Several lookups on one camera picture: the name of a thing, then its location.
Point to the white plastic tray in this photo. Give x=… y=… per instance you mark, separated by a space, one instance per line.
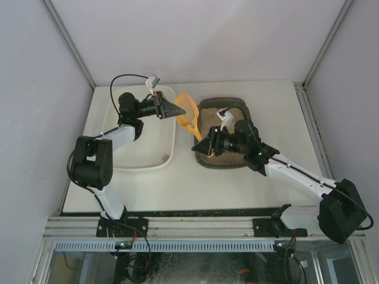
x=157 y=138

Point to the yellow litter scoop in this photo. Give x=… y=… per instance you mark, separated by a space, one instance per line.
x=189 y=120

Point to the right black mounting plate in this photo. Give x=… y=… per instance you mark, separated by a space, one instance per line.
x=273 y=226

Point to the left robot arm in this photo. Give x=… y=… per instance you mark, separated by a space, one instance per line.
x=90 y=165

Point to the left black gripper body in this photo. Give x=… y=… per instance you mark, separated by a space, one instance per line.
x=160 y=105

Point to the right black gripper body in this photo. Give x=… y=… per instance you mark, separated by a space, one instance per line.
x=212 y=141

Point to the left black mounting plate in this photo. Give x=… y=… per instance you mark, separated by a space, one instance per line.
x=127 y=225

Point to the black mounting plate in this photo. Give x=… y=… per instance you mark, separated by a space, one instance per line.
x=273 y=226
x=127 y=225

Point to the aluminium frame rail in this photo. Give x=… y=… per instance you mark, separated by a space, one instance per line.
x=161 y=228

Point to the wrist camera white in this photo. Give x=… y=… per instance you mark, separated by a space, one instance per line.
x=225 y=117
x=151 y=83

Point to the grey slotted cable duct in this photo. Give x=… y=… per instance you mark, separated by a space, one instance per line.
x=166 y=246

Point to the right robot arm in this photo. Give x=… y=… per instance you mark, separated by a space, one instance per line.
x=337 y=209

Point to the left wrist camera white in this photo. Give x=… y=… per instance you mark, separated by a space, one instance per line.
x=151 y=83

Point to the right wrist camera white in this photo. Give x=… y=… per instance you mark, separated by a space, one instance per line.
x=225 y=117

